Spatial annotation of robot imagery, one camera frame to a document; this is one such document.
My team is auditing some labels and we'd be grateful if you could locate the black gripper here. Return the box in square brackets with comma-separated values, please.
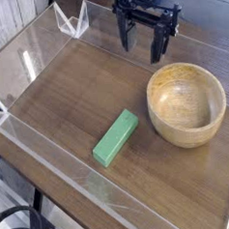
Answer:
[113, 0, 182, 65]

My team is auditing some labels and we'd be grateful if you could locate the brown wooden bowl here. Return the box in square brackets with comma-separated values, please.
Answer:
[146, 62, 227, 148]

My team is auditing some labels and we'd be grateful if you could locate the green rectangular block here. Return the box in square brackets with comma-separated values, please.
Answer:
[93, 109, 139, 167]

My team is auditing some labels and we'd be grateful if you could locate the black table leg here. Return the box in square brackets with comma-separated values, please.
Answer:
[33, 189, 43, 212]

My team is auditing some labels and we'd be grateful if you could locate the black cable loop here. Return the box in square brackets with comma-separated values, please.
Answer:
[0, 204, 43, 229]

